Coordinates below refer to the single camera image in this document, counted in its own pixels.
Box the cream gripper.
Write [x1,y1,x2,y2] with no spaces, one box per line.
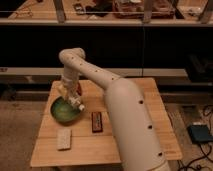
[57,76,80,105]

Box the white plastic bottle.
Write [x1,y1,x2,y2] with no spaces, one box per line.
[66,92,85,111]

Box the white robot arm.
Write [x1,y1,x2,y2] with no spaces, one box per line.
[59,48,171,171]

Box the green ceramic bowl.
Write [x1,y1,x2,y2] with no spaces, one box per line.
[50,97,84,123]

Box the white sponge block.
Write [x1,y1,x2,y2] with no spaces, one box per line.
[57,128,72,150]

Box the wooden table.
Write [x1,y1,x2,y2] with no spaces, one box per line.
[30,78,182,167]

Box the metal shelf rack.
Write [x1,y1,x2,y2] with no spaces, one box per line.
[0,0,213,27]

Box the dark blue box on floor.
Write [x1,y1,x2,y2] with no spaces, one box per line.
[187,125,213,144]

